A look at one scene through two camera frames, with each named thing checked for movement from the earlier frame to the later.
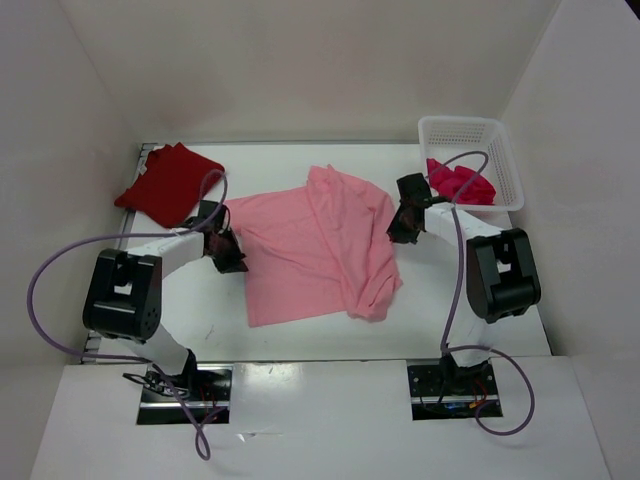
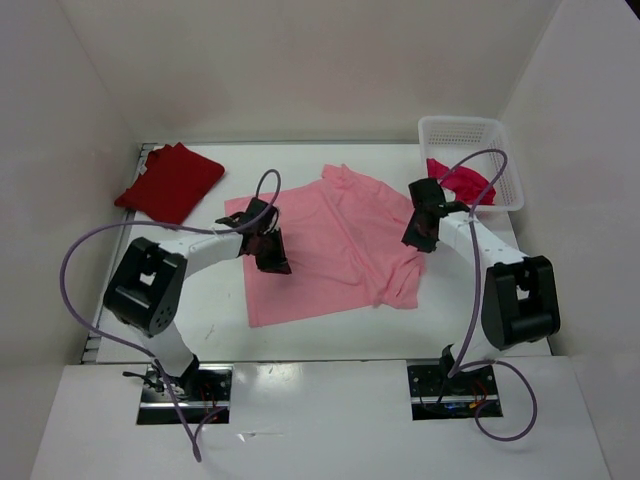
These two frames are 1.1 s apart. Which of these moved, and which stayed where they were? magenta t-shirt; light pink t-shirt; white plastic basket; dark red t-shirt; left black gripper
Moved: light pink t-shirt; left black gripper
Stayed: dark red t-shirt; magenta t-shirt; white plastic basket
